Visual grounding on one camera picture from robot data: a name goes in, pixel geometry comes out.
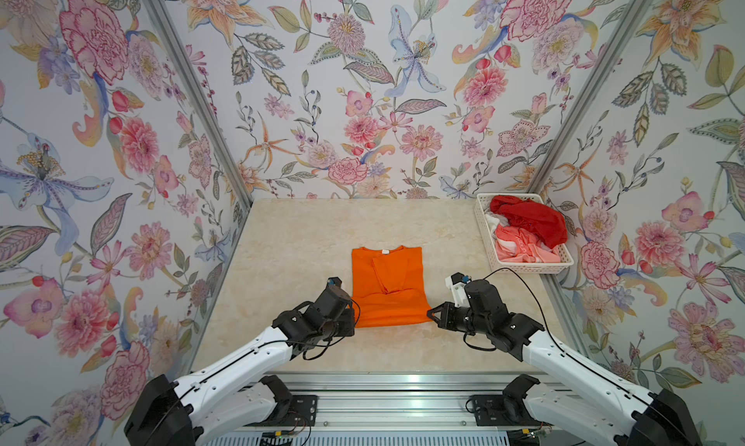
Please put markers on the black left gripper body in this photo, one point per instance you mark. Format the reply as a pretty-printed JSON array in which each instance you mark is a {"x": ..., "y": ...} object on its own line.
[{"x": 342, "y": 326}]

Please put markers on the aluminium corner post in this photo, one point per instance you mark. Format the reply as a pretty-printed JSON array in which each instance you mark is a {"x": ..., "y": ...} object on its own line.
[
  {"x": 178, "y": 54},
  {"x": 618, "y": 40}
]

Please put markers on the front aluminium rail frame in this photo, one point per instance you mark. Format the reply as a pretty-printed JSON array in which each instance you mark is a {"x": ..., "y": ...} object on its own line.
[{"x": 417, "y": 402}]

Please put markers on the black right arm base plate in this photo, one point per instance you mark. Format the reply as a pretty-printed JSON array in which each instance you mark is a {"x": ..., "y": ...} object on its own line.
[{"x": 489, "y": 411}]

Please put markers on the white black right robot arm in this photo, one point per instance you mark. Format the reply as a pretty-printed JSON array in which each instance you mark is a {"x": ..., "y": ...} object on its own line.
[{"x": 603, "y": 408}]

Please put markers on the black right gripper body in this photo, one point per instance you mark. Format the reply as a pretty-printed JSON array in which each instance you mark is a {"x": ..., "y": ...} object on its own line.
[{"x": 460, "y": 318}]

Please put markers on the pink t-shirt in basket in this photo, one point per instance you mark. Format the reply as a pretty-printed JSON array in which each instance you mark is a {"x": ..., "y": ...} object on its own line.
[{"x": 517, "y": 245}]

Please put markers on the right rear aluminium corner post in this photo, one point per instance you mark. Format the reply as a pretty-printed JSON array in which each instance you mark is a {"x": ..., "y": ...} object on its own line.
[{"x": 618, "y": 40}]

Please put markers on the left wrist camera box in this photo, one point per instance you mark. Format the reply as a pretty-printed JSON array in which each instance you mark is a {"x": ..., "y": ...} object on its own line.
[{"x": 334, "y": 292}]

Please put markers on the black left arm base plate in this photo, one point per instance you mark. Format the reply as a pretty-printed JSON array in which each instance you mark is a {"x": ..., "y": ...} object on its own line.
[{"x": 300, "y": 411}]

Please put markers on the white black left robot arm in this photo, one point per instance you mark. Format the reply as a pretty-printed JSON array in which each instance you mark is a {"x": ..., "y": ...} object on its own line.
[{"x": 239, "y": 389}]

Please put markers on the white garment in basket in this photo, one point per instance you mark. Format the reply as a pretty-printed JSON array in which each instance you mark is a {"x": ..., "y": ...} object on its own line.
[{"x": 494, "y": 222}]

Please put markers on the orange t-shirt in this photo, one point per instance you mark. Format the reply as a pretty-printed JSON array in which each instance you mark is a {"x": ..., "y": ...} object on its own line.
[{"x": 388, "y": 287}]

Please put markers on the red t-shirt in basket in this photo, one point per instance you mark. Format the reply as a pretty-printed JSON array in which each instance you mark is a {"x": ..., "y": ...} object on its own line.
[{"x": 542, "y": 221}]

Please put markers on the white plastic laundry basket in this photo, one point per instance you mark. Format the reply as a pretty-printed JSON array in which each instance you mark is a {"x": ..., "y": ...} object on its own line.
[{"x": 481, "y": 206}]

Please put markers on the left rear aluminium corner post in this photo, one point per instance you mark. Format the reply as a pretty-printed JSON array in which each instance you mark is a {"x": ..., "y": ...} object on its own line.
[{"x": 178, "y": 54}]

